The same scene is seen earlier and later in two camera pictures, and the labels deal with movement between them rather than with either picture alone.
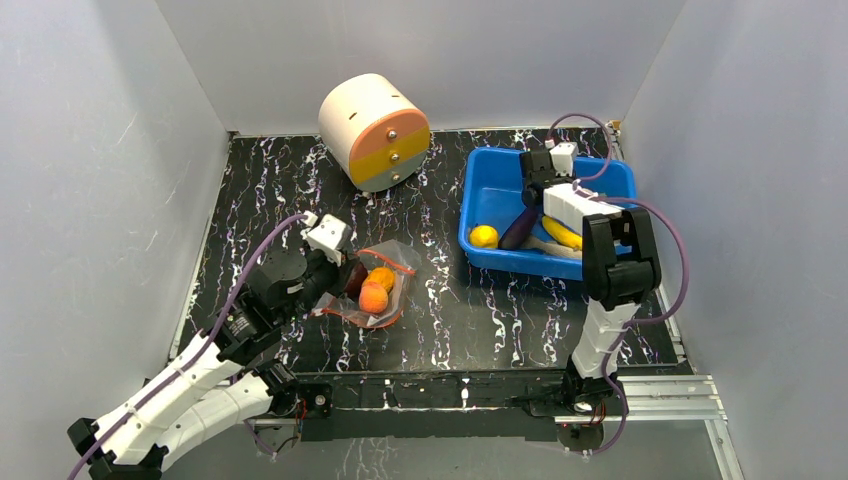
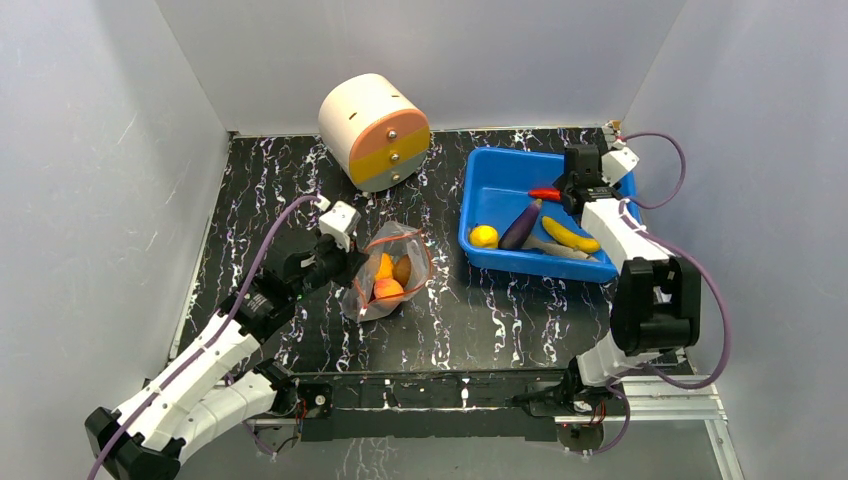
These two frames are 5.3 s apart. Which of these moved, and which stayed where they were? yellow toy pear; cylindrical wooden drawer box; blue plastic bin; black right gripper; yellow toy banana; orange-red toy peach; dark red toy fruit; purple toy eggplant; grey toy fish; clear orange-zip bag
Moved: clear orange-zip bag; dark red toy fruit; black right gripper; orange-red toy peach
Stayed: cylindrical wooden drawer box; blue plastic bin; yellow toy banana; yellow toy pear; purple toy eggplant; grey toy fish
